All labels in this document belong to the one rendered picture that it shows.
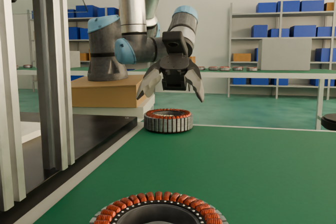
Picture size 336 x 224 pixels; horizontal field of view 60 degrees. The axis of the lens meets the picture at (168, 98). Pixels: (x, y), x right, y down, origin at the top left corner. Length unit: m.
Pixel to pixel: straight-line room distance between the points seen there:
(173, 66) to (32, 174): 0.42
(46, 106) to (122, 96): 0.57
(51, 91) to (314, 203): 0.34
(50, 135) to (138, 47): 0.50
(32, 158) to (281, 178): 0.35
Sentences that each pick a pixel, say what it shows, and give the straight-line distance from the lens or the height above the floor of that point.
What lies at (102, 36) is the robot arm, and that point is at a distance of 1.07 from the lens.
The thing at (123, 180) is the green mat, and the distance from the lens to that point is 0.41.
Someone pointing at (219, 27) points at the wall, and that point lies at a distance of 7.07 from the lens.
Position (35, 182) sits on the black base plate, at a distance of 0.38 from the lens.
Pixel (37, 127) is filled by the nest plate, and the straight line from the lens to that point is 0.60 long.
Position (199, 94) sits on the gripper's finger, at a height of 0.83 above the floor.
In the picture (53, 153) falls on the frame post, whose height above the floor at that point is 0.79.
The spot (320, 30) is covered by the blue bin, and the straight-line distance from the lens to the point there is 6.77.
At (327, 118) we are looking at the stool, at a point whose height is 0.56.
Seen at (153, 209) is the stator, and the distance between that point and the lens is 0.28.
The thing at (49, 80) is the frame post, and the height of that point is 0.88.
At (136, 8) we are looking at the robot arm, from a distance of 0.85.
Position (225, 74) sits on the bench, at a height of 0.73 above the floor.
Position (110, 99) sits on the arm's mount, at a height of 0.78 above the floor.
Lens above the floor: 0.92
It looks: 8 degrees down
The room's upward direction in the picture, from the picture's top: straight up
